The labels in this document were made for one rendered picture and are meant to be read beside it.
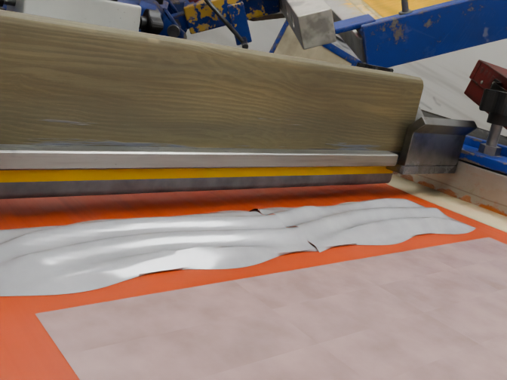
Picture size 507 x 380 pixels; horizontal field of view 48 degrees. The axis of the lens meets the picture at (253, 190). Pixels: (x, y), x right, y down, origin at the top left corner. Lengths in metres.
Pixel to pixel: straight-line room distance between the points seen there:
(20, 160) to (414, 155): 0.33
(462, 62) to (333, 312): 2.40
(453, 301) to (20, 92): 0.25
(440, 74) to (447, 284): 2.36
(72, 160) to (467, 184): 0.38
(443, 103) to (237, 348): 2.47
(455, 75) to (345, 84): 2.21
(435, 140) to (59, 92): 0.34
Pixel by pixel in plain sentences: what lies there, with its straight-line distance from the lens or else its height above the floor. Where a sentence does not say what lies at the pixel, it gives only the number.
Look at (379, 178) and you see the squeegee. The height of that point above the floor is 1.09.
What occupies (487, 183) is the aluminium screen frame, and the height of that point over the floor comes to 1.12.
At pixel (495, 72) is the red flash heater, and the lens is 1.45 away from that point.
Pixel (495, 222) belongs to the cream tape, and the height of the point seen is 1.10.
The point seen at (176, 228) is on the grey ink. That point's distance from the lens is 0.32.
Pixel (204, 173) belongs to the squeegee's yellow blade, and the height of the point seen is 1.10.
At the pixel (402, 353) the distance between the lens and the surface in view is 0.25.
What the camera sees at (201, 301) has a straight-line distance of 0.25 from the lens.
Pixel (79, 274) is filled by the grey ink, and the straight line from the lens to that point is 0.26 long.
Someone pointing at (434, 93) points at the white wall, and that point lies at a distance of 2.69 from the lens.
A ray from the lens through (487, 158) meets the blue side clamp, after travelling 0.56.
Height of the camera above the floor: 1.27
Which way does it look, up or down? 26 degrees down
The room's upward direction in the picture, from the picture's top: 21 degrees clockwise
